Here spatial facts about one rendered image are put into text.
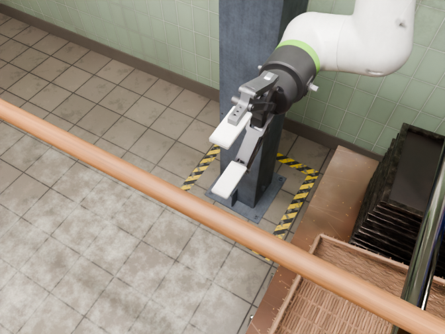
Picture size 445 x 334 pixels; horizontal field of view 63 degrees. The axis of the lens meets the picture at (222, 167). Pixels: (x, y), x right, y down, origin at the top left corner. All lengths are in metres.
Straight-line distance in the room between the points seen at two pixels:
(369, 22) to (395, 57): 0.07
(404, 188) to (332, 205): 0.33
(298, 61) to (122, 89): 1.92
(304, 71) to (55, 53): 2.43
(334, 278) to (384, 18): 0.42
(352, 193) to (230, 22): 0.68
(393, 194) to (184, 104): 1.61
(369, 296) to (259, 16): 0.81
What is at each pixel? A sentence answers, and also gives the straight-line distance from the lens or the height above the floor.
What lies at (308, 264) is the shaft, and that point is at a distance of 0.46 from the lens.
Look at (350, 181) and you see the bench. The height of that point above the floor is 0.58.
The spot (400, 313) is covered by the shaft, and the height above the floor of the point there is 1.20.
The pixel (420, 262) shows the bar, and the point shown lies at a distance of 0.55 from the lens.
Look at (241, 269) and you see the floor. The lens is 1.73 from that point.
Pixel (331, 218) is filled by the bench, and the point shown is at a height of 0.58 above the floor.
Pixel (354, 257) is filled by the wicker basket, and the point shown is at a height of 0.71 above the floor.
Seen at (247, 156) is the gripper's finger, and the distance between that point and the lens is 0.63.
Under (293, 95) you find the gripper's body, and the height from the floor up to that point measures 1.20.
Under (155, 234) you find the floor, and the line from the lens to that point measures 1.82.
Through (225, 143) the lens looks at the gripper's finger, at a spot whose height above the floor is 1.25.
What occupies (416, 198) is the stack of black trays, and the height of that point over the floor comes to 0.87.
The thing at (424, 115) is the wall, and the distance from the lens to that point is 1.87.
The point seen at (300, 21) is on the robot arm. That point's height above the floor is 1.23.
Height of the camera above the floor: 1.63
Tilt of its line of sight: 55 degrees down
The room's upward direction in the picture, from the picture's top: straight up
